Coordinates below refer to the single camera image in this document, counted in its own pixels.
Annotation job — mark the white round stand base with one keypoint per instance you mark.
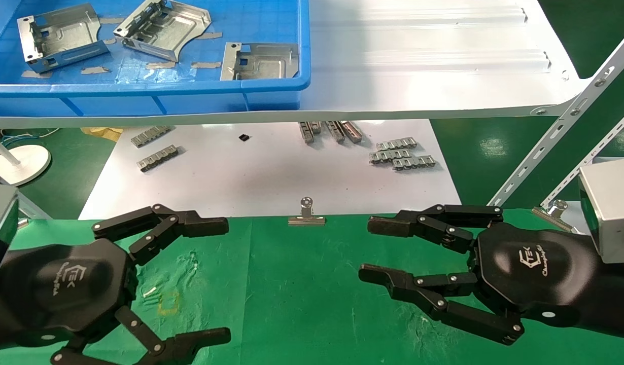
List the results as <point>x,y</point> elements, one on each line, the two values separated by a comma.
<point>25,162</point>

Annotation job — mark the perforated white angle strut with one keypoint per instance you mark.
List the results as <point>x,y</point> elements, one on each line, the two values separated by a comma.
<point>591,154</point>
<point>565,119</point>

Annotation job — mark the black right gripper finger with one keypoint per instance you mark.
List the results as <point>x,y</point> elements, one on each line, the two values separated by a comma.
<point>393,224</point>

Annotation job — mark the folded sheet metal bracket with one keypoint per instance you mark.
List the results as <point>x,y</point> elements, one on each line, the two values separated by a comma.
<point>63,33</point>

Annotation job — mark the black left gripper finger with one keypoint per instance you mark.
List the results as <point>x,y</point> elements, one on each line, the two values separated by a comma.
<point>200,226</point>

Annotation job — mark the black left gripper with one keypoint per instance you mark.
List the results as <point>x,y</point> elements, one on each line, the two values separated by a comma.
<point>63,289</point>

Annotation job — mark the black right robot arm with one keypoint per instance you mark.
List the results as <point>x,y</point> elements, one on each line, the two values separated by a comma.
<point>616,299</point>

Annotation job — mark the flat sheet metal bracket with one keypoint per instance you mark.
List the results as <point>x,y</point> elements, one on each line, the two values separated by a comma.
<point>264,63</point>

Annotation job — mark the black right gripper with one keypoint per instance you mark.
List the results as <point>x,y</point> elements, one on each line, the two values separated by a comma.
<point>535,274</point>

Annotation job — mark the grey metal link strip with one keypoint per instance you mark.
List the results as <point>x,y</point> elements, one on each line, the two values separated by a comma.
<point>150,136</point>
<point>390,156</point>
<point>414,162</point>
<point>397,144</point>
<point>158,158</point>

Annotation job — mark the white floor sheet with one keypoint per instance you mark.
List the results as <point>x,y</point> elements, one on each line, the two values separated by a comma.
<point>271,177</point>

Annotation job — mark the curved sheet metal bracket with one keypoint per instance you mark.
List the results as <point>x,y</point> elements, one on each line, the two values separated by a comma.
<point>175,28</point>

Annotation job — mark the short grey metal rail piece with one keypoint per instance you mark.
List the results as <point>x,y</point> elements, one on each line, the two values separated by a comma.
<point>316,126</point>

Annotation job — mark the small white scrap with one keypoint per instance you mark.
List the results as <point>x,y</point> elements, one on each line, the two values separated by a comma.
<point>150,292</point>

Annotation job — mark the white metal shelf board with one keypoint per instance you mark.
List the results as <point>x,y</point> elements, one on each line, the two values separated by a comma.
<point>418,76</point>

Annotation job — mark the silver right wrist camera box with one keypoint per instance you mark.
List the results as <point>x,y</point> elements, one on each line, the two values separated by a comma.
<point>611,208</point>

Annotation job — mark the green table cloth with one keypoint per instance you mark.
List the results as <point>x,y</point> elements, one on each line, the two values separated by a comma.
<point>302,294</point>

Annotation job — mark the blue plastic bin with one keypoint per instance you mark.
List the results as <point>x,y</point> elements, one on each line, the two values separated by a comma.
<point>139,96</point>

